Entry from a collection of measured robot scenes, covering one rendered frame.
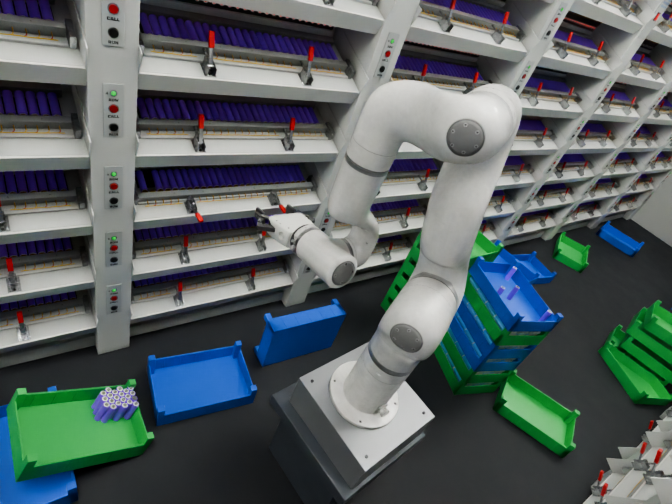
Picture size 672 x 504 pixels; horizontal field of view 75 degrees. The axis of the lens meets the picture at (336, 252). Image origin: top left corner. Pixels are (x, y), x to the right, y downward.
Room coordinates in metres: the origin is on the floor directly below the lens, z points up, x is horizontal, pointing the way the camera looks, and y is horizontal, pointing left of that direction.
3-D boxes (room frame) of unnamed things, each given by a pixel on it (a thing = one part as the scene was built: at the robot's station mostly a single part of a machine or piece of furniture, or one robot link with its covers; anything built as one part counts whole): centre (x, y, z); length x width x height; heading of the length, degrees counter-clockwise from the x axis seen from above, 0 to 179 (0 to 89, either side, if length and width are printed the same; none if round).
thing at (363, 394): (0.72, -0.21, 0.48); 0.19 x 0.19 x 0.18
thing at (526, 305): (1.36, -0.67, 0.44); 0.30 x 0.20 x 0.08; 28
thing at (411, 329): (0.69, -0.21, 0.69); 0.19 x 0.12 x 0.24; 164
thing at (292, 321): (1.10, 0.01, 0.10); 0.30 x 0.08 x 0.20; 135
